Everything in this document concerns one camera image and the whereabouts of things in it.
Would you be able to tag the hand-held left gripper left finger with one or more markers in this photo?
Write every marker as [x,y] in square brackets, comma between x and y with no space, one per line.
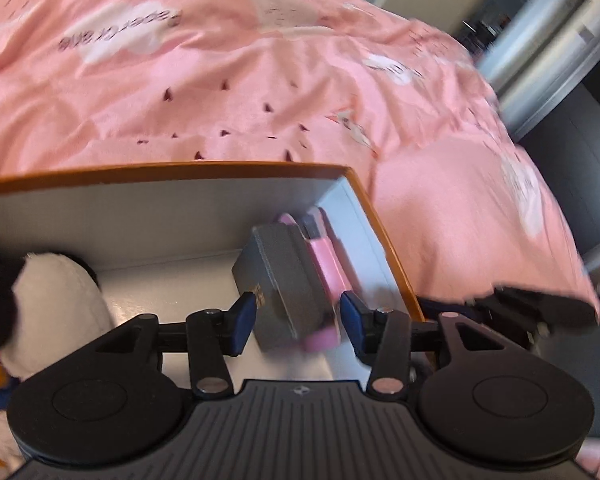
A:
[242,321]

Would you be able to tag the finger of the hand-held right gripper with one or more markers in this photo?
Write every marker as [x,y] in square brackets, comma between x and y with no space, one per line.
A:
[452,307]

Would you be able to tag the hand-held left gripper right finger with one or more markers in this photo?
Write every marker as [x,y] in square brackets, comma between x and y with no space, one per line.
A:
[352,321]

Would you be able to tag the dark grey rectangular box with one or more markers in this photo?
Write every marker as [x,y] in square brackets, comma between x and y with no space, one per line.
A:
[280,285]

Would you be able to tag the orange cardboard storage box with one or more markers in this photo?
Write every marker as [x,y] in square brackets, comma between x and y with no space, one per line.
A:
[155,220]

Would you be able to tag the pink case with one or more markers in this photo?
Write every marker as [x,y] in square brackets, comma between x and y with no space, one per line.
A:
[328,260]

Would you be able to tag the white and black plush toy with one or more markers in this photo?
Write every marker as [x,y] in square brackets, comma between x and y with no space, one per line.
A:
[55,305]

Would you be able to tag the pink printed blanket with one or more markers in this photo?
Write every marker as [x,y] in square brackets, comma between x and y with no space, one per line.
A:
[230,85]

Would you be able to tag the white door frame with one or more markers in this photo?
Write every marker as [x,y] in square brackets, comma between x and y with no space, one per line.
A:
[545,30]

